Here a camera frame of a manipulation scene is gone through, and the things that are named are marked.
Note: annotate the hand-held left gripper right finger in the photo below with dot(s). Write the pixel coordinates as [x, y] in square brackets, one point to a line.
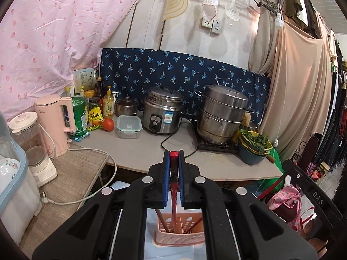
[182, 178]

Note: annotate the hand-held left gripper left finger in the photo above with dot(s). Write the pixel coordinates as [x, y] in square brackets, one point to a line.
[166, 178]

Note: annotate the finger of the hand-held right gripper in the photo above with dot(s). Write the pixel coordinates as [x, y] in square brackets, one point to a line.
[294, 173]

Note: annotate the dark red chopstick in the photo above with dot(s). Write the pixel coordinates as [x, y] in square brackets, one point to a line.
[162, 220]

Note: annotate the pink perforated utensil holder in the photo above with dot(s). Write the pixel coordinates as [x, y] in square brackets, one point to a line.
[176, 239]

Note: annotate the green bag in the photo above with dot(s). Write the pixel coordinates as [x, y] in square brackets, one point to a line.
[279, 165]

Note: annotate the light wooden counter board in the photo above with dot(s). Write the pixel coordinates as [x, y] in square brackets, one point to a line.
[151, 157]

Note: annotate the pink floral bag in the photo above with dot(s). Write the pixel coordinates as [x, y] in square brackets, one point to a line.
[284, 197]

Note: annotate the wooden rolling pin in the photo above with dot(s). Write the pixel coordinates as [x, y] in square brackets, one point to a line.
[270, 158]

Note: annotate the dark metal chair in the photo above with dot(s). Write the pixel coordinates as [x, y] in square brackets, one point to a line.
[311, 151]

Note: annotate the black induction cooktop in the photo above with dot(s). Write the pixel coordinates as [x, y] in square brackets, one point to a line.
[214, 146]

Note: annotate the blue bowl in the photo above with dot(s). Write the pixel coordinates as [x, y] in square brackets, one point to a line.
[250, 157]

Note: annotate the leafy green vegetables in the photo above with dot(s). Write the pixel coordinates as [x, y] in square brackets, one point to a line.
[254, 139]

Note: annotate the yellow bowl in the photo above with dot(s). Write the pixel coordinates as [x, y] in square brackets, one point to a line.
[242, 141]

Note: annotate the glass food container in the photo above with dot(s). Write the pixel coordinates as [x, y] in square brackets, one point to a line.
[128, 127]

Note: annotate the steel rice cooker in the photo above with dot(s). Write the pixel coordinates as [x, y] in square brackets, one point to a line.
[162, 113]

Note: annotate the brown ginger root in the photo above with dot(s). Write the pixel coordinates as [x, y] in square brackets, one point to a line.
[246, 119]

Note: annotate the stainless steel steamer pot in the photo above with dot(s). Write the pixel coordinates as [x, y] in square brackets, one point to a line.
[219, 113]

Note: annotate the red tomato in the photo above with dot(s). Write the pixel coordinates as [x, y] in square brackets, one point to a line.
[108, 124]

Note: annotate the small steel pot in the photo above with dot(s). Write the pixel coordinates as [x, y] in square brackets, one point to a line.
[126, 108]

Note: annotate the row of hanging clothes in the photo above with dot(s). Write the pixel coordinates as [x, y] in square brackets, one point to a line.
[336, 100]

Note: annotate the beige curtain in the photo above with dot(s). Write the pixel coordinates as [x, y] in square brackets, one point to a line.
[295, 86]

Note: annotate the grey side table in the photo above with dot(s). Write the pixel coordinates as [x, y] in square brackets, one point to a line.
[76, 168]

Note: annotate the yellow oil bottle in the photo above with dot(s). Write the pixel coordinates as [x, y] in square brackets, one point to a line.
[108, 105]

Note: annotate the yellow seasoning packet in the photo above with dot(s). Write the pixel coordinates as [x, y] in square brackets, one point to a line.
[95, 115]

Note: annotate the dark glass jar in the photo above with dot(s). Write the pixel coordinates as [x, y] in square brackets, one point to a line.
[94, 104]

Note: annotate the green tin can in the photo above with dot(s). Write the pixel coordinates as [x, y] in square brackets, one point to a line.
[80, 116]

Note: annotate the dark sauce bottle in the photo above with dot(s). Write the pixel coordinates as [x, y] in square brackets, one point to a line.
[99, 92]

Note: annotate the navy leaf print cloth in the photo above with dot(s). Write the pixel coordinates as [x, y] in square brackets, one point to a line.
[162, 65]

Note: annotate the white blender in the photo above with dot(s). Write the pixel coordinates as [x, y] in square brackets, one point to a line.
[40, 165]

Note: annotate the pink electric kettle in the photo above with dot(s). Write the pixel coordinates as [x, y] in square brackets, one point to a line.
[51, 124]

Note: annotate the white carton box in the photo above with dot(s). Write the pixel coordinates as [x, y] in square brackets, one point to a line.
[84, 78]

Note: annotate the clear bottle yellow cap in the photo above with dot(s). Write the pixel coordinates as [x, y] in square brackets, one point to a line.
[69, 92]

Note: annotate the white light bulb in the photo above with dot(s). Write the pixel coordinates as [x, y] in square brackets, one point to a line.
[278, 23]

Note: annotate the white storage box blue lid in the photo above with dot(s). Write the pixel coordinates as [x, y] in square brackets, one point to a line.
[16, 203]

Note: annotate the white skimmer ladle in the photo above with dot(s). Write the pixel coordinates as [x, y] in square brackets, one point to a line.
[231, 12]

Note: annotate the white hanging cloth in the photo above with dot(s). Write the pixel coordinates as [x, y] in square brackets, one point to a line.
[210, 0]

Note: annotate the pink spotted sheet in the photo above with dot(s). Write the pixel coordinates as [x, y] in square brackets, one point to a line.
[54, 32]

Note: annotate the white wall switch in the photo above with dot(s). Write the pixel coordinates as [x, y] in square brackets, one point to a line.
[217, 27]

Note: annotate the white wall socket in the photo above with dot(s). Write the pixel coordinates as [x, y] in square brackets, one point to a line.
[207, 23]

